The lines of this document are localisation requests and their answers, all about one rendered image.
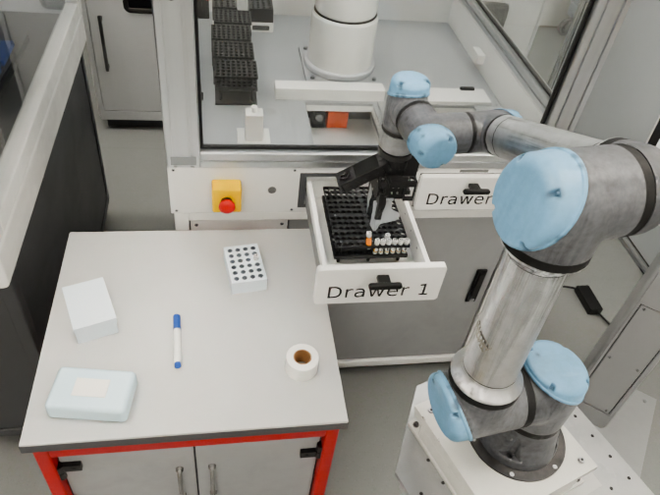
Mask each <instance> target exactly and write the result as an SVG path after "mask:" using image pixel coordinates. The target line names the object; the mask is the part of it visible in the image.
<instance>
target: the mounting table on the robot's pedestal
mask: <svg viewBox="0 0 660 495"><path fill-rule="evenodd" d="M427 400H429V396H428V381H427V382H425V383H422V384H420V385H417V386H416V388H415V392H414V396H413V400H412V407H411V411H410V415H409V419H408V423H407V427H406V432H405V436H404V440H403V444H402V448H401V452H400V456H399V459H398V463H397V467H396V471H395V476H396V477H397V479H398V481H399V482H400V484H401V485H400V487H399V488H400V490H401V491H402V493H403V495H453V494H452V492H451V491H450V489H449V488H448V486H447V485H446V483H445V481H444V480H443V478H442V477H441V475H440V474H439V472H438V471H437V469H436V468H435V466H434V465H433V463H432V462H431V461H430V459H429V458H428V456H427V455H426V453H425V452H424V450H423V449H422V447H421V446H420V444H419V442H418V441H417V439H416V438H415V436H414V435H413V433H412V431H411V430H410V428H409V427H408V424H409V422H410V420H411V419H413V418H415V416H414V412H415V410H414V409H413V408H414V406H415V405H418V404H420V403H422V402H425V401H427ZM564 426H565V427H566V428H567V429H568V431H569V432H570V433H571V434H572V435H573V437H574V438H575V439H576V440H577V442H578V443H579V444H580V445H581V447H582V448H583V449H584V451H585V452H586V453H587V454H588V455H589V456H590V457H591V458H592V459H593V461H594V462H595V463H596V464H597V465H598V468H597V469H595V470H594V471H592V473H593V474H594V476H595V477H596V478H597V479H598V480H599V482H600V483H601V484H602V486H601V487H599V488H597V489H595V490H594V491H592V492H590V493H589V494H587V495H654V494H653V492H652V491H651V490H650V489H649V488H648V487H647V486H646V484H645V483H644V482H643V481H642V480H641V479H640V478H639V477H638V475H637V474H636V473H635V472H634V471H633V470H632V468H631V467H630V466H629V465H628V464H627V463H626V462H625V460H624V459H623V458H622V457H621V456H620V455H619V454H618V452H617V451H616V450H615V449H614V448H613V447H612V446H611V444H610V443H609V442H608V441H607V440H606V439H605V438H604V436H603V435H602V434H601V433H600V432H599V431H598V430H597V428H596V427H595V426H594V425H593V424H592V423H591V422H590V420H589V419H588V418H587V417H586V416H585V415H584V414H583V412H582V411H581V410H580V409H579V408H578V407H576V408H575V410H574V411H573V412H572V414H571V415H570V416H569V418H568V419H567V420H566V422H565V423H564Z"/></svg>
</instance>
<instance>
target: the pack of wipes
mask: <svg viewBox="0 0 660 495"><path fill-rule="evenodd" d="M137 385H138V381H137V376H136V374H135V373H134V372H132V371H120V370H106V369H92V368H78V367H65V366H64V367H61V368H60V369H59V371H58V373H57V376H56V378H55V381H54V383H53V386H52V388H51V391H50V393H49V396H48V398H47V401H46V403H45V408H46V411H47V413H48V415H49V416H50V417H59V418H73V419H88V420H104V421H119V422H123V421H126V420H127V419H128V416H129V412H130V409H131V405H132V402H133V398H134V395H135V391H136V388H137Z"/></svg>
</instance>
